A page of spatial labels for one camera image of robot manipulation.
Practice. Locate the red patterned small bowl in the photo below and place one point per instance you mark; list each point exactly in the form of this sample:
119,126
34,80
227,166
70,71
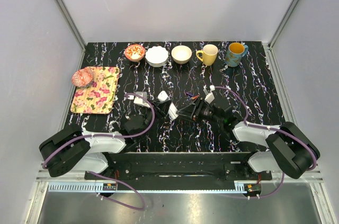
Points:
134,52

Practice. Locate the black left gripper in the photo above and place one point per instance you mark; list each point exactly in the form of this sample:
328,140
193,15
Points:
161,109

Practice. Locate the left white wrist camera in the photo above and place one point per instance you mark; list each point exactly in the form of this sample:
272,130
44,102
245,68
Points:
140,99

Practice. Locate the white scalloped bowl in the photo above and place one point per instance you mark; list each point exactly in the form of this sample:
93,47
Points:
156,56

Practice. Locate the yellow mug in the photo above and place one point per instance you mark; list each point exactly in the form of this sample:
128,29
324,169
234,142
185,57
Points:
208,54

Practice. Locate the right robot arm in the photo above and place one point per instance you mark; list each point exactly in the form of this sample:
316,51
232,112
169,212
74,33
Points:
288,149

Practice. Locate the cream round bowl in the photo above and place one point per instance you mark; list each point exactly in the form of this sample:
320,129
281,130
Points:
181,54

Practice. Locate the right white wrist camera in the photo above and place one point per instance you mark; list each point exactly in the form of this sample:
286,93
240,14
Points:
209,98

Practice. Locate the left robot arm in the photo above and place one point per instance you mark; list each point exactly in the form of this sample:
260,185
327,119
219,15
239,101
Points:
73,148

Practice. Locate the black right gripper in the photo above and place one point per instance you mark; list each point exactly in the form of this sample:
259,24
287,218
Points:
188,111

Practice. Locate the pink patterned bowl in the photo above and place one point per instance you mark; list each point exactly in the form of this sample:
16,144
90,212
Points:
83,77

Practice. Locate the floral rectangular tray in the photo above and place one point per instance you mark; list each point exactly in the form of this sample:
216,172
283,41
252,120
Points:
97,97

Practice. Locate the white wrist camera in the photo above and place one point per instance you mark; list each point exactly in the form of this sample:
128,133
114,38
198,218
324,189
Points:
140,99
209,98

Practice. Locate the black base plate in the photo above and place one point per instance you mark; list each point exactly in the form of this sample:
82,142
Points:
170,172

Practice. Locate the white remote control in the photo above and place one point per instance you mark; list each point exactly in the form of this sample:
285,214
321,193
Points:
169,107

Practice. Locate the blue butterfly mug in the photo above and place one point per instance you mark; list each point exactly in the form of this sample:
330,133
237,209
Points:
236,51

